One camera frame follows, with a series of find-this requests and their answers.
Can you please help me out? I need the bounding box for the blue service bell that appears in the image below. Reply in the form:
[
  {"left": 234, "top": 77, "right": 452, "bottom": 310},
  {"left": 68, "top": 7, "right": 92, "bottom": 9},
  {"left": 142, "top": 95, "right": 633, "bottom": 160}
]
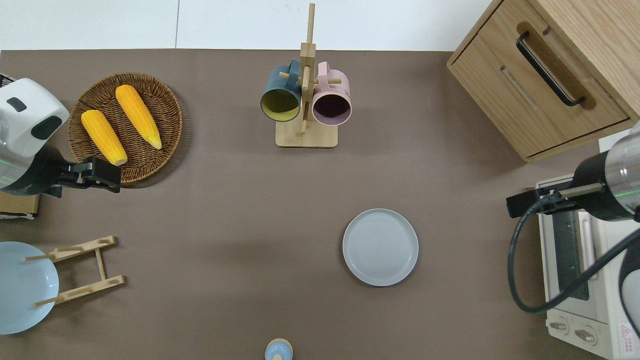
[{"left": 264, "top": 338, "right": 294, "bottom": 360}]

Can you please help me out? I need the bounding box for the brown table mat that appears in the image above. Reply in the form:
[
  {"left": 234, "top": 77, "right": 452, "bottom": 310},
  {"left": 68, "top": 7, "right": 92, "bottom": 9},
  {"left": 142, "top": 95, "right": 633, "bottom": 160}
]
[{"left": 0, "top": 48, "right": 640, "bottom": 360}]

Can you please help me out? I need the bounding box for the black cabinet handle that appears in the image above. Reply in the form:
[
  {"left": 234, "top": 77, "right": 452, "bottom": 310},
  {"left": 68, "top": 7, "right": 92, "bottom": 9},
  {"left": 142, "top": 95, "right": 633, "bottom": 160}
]
[{"left": 516, "top": 31, "right": 586, "bottom": 107}]

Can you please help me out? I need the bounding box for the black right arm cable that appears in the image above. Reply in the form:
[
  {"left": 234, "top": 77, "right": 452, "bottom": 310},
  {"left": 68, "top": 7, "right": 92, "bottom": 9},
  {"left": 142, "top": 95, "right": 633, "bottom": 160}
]
[{"left": 507, "top": 197, "right": 640, "bottom": 315}]

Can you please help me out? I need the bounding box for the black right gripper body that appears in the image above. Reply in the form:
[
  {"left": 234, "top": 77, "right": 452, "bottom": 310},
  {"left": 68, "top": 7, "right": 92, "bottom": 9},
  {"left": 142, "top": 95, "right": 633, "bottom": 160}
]
[{"left": 521, "top": 187, "right": 576, "bottom": 217}]

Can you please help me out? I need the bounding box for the pink mug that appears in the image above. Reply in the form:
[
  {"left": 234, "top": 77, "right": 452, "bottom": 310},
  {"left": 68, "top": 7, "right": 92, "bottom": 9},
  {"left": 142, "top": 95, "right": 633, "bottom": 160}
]
[{"left": 311, "top": 61, "right": 353, "bottom": 126}]

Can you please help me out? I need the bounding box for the cream toaster oven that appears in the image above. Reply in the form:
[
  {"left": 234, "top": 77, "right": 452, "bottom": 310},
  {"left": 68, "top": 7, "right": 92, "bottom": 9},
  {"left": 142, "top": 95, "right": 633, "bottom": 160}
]
[{"left": 535, "top": 175, "right": 640, "bottom": 360}]

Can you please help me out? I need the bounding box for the blunt yellow corn cob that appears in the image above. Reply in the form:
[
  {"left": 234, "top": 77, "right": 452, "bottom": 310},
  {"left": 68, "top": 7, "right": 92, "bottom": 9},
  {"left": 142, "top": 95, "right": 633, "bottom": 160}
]
[{"left": 81, "top": 109, "right": 128, "bottom": 166}]

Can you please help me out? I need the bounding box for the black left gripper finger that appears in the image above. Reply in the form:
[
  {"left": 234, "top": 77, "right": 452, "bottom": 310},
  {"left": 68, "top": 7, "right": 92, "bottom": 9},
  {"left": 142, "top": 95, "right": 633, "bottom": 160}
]
[{"left": 97, "top": 163, "right": 124, "bottom": 194}]

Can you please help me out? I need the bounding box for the gray plate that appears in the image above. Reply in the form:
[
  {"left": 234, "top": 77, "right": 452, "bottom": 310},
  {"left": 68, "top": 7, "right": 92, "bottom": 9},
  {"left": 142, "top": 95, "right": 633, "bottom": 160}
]
[{"left": 342, "top": 208, "right": 420, "bottom": 287}]

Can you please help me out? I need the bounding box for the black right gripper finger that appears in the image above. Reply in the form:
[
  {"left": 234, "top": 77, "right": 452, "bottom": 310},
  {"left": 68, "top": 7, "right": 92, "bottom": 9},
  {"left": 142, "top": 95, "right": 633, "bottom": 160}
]
[{"left": 506, "top": 192, "right": 527, "bottom": 219}]

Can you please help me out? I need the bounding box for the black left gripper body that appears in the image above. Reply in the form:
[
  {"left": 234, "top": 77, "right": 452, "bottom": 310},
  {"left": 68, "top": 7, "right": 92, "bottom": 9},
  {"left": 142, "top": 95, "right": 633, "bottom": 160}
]
[{"left": 49, "top": 156, "right": 108, "bottom": 198}]

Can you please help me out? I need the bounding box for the pointed yellow corn cob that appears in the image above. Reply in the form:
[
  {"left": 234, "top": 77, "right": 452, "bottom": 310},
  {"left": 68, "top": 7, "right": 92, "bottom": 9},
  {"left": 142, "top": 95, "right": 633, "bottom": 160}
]
[{"left": 115, "top": 84, "right": 163, "bottom": 150}]

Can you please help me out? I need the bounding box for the wooden dish rack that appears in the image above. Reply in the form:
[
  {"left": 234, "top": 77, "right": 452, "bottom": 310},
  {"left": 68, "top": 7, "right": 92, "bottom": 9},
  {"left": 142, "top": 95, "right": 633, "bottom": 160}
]
[{"left": 22, "top": 236, "right": 126, "bottom": 307}]

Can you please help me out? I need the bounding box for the wooden cabinet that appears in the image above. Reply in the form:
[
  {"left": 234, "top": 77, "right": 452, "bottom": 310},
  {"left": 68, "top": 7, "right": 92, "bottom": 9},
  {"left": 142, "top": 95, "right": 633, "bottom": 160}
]
[{"left": 446, "top": 0, "right": 640, "bottom": 163}]

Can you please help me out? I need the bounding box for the light blue plate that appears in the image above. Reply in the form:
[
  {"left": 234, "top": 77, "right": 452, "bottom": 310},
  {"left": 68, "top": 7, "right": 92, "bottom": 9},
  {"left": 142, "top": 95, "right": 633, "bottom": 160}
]
[{"left": 0, "top": 241, "right": 60, "bottom": 335}]

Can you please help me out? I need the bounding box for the wooden mug tree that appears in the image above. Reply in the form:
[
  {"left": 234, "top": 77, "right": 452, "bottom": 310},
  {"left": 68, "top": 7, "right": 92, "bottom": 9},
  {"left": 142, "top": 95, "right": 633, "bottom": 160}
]
[{"left": 275, "top": 2, "right": 343, "bottom": 149}]

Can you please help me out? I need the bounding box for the brown wicker basket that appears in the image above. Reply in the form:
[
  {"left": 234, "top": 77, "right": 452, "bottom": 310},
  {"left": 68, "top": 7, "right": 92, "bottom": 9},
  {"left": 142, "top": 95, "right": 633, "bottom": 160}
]
[{"left": 67, "top": 73, "right": 184, "bottom": 185}]

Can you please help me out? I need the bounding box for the teal mug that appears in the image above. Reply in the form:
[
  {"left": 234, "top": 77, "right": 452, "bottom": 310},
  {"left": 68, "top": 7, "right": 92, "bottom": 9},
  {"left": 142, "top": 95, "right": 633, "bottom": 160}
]
[{"left": 260, "top": 59, "right": 304, "bottom": 123}]

